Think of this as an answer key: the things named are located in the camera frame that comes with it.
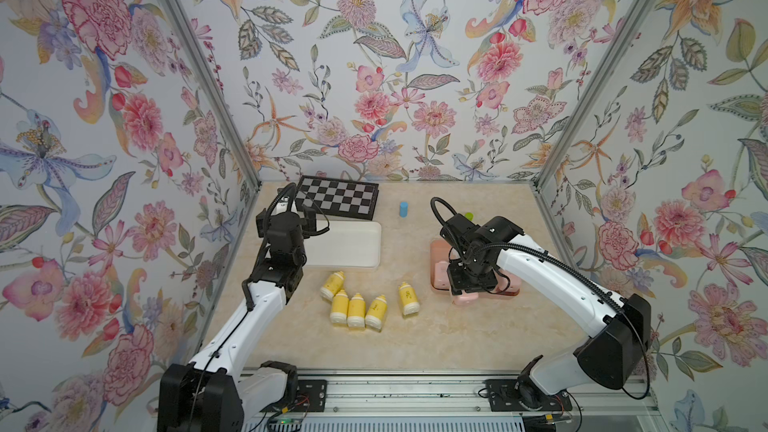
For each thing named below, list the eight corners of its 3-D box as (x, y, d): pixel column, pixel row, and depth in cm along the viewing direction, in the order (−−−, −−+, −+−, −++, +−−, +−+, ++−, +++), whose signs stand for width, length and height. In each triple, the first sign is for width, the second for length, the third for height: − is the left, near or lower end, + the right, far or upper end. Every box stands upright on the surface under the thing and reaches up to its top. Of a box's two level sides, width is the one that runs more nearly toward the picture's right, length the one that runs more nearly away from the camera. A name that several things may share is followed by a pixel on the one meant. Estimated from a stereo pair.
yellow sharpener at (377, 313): (366, 329, 87) (364, 318, 80) (376, 303, 91) (376, 291, 85) (379, 334, 86) (379, 324, 79) (389, 308, 91) (389, 296, 84)
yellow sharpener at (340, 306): (333, 328, 86) (329, 320, 80) (336, 299, 91) (333, 289, 86) (348, 328, 86) (345, 320, 80) (350, 299, 91) (348, 289, 86)
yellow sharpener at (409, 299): (404, 318, 88) (406, 308, 82) (398, 294, 92) (399, 283, 86) (417, 315, 88) (420, 305, 82) (410, 292, 93) (412, 280, 87)
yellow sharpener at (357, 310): (349, 332, 86) (347, 323, 80) (351, 303, 91) (349, 293, 85) (364, 332, 86) (363, 323, 80) (365, 303, 91) (364, 293, 85)
